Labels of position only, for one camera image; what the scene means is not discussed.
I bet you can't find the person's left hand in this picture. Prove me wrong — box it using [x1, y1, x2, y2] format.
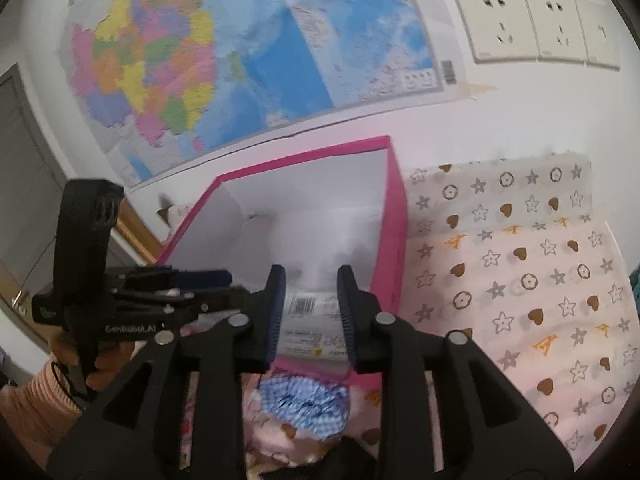
[50, 332, 146, 396]

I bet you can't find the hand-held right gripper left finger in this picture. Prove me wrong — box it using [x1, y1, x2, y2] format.
[47, 264, 287, 480]

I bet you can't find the pink printed bedsheet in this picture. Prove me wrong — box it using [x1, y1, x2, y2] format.
[165, 152, 638, 480]

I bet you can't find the grey door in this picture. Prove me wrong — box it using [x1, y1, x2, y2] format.
[0, 62, 71, 281]

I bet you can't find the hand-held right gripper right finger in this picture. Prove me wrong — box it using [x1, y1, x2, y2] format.
[336, 264, 576, 480]

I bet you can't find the pink cardboard box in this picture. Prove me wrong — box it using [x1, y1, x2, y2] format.
[157, 135, 408, 393]

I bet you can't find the white wall socket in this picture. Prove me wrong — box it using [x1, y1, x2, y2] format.
[452, 0, 543, 64]
[522, 0, 591, 63]
[575, 0, 621, 71]

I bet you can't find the person's left forearm pink sleeve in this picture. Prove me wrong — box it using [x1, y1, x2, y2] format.
[0, 360, 86, 461]

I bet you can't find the colourful wall map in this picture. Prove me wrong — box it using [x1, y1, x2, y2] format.
[59, 0, 446, 188]

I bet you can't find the wooden bed frame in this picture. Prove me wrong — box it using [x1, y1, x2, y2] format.
[112, 200, 166, 266]

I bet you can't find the blue gingham cloth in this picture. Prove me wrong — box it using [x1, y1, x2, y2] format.
[255, 375, 351, 441]

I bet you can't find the white tissue pack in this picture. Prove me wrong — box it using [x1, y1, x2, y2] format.
[277, 290, 351, 376]

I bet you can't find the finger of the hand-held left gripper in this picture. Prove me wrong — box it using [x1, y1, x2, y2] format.
[112, 266, 233, 291]
[117, 286, 251, 318]

